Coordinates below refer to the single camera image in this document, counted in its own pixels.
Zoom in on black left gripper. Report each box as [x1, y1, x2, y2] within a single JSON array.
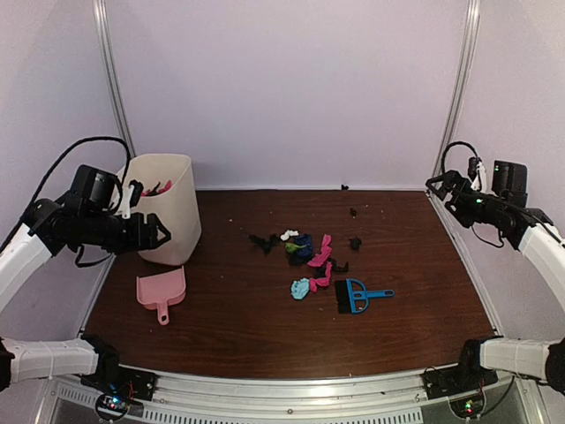
[[79, 208, 170, 254]]

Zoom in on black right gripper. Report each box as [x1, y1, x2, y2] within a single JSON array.
[[426, 170, 506, 227]]

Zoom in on pink plastic dustpan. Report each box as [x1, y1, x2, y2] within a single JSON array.
[[136, 267, 186, 326]]

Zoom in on blue hand brush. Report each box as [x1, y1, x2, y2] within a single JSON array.
[[334, 278, 396, 314]]

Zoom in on light blue paper scrap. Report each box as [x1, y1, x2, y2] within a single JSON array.
[[290, 278, 310, 300]]

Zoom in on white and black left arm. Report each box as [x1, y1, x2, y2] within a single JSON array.
[[1, 165, 172, 392]]

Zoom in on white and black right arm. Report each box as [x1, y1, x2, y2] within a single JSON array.
[[426, 161, 564, 394]]

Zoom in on scraps inside bin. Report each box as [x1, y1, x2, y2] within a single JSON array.
[[141, 179, 173, 197]]

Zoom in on cream plastic waste bin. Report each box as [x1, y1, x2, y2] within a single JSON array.
[[126, 154, 201, 266]]

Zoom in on white paper scrap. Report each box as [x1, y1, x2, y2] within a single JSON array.
[[280, 230, 299, 241]]

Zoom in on green paper scrap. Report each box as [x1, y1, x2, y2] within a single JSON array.
[[285, 243, 304, 254]]

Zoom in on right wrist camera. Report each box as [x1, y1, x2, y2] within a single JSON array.
[[467, 156, 487, 193]]

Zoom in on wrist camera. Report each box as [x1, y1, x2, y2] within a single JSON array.
[[467, 156, 487, 193], [117, 179, 143, 219]]

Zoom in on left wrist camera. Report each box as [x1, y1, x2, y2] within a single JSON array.
[[117, 179, 143, 219]]

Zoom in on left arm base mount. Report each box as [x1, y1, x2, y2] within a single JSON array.
[[79, 335, 157, 423]]

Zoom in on front aluminium rail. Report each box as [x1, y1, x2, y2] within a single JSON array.
[[31, 368, 552, 423]]

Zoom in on right aluminium frame post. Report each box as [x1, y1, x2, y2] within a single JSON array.
[[432, 0, 481, 177]]

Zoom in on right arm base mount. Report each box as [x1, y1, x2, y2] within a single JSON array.
[[421, 339, 498, 420]]

